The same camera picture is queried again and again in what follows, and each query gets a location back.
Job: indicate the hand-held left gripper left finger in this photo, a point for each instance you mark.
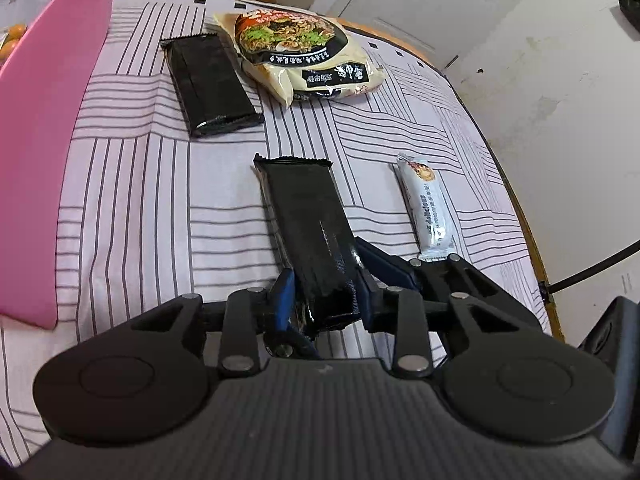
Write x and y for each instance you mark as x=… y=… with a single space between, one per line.
x=282 y=305

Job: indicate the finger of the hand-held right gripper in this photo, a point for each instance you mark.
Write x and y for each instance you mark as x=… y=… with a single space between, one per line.
x=395 y=272

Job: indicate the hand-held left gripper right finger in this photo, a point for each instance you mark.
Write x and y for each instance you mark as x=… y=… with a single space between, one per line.
x=369 y=310

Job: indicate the black cracker packet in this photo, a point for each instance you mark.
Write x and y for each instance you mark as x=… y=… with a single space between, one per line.
x=210 y=85
x=310 y=230

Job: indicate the pink cardboard box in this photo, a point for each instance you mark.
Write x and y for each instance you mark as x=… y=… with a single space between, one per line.
x=45 y=160

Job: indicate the clear bag of coated nuts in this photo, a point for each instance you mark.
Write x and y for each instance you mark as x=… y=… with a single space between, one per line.
x=11 y=40

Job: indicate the white wrapped snack bar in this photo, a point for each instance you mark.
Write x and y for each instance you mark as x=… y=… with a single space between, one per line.
x=427 y=205

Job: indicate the striped bed sheet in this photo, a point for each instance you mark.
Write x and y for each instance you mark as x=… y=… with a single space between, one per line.
x=150 y=185

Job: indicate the instant noodle packet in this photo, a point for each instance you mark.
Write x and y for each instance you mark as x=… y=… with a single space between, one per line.
x=300 y=55

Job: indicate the white door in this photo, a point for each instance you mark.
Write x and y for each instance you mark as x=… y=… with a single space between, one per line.
x=425 y=0

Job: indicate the black wall fitting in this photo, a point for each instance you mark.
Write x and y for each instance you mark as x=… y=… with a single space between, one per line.
x=631 y=15

